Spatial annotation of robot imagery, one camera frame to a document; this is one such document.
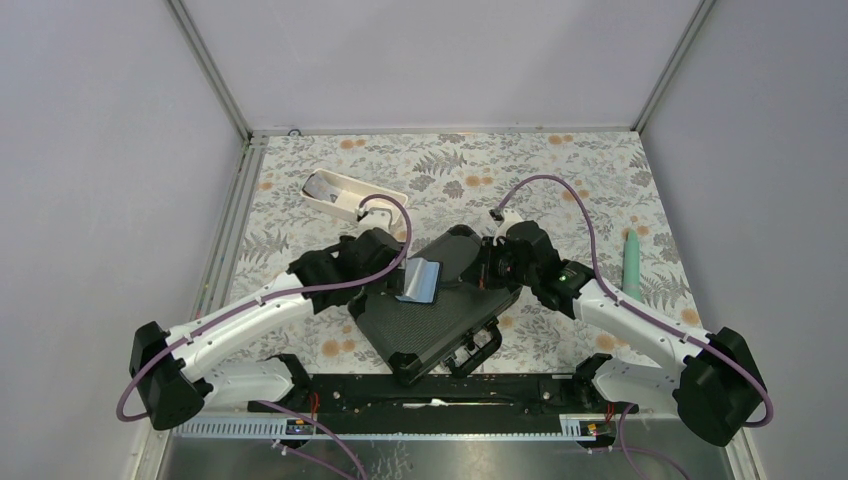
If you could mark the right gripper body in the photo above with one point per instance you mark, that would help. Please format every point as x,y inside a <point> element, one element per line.
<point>499,267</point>

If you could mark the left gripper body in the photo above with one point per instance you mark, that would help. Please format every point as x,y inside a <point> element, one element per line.
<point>393,281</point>

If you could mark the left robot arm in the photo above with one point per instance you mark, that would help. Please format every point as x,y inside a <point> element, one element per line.
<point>178,372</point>

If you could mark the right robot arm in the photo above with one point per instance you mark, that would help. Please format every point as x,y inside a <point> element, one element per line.
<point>709,380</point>

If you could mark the credit card in tray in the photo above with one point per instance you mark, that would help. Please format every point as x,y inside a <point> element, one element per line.
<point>321,190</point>

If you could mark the dark grey hard case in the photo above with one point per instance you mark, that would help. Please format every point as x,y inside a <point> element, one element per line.
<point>459,326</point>

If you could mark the white plastic tray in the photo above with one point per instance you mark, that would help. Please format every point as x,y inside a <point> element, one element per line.
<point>340,196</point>

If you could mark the floral tablecloth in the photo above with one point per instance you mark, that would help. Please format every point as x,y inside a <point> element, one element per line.
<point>454,179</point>

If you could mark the mint green tube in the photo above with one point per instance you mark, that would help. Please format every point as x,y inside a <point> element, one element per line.
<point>631,275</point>

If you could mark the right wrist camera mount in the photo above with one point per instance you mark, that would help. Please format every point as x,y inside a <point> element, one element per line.
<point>504,219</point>

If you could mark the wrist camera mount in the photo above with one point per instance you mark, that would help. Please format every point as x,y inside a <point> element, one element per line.
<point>504,219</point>
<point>369,218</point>

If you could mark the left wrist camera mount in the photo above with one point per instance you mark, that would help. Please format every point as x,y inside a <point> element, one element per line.
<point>369,218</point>

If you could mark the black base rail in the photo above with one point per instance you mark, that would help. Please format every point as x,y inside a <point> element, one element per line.
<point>485,404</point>

